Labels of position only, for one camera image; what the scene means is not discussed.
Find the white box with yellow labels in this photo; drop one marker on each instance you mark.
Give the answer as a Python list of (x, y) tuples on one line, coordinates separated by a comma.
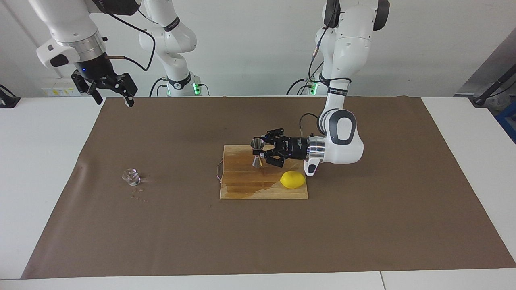
[(60, 92)]

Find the yellow lemon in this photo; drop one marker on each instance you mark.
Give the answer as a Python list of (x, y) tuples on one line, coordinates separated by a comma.
[(292, 179)]

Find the black table clamp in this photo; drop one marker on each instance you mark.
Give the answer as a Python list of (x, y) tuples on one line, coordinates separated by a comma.
[(8, 100)]

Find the steel double jigger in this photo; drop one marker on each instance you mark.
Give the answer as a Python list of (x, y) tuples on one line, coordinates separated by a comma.
[(256, 143)]

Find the brown paper table mat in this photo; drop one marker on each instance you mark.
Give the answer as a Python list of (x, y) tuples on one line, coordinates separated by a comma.
[(242, 233)]

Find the blue crate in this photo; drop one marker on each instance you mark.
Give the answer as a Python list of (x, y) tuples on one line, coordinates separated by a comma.
[(508, 121)]

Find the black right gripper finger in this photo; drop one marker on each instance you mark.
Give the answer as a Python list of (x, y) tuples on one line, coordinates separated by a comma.
[(97, 98), (130, 88)]

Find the small clear glass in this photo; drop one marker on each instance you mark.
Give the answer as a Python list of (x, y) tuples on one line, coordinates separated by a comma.
[(131, 177)]

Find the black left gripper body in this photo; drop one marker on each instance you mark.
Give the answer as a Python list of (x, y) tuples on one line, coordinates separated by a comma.
[(296, 148)]

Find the black stand pole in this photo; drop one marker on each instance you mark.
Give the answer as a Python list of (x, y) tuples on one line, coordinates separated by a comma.
[(489, 90)]

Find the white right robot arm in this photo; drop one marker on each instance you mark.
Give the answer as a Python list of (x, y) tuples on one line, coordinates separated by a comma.
[(60, 16)]

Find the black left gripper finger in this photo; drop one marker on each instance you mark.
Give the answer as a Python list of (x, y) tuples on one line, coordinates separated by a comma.
[(278, 160), (276, 135)]

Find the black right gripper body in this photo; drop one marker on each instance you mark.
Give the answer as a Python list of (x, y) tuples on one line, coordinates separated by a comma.
[(96, 68)]

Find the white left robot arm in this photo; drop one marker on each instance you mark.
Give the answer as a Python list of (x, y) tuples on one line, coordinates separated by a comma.
[(346, 60)]

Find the wooden cutting board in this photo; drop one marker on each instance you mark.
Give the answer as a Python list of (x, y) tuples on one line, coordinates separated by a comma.
[(242, 185)]

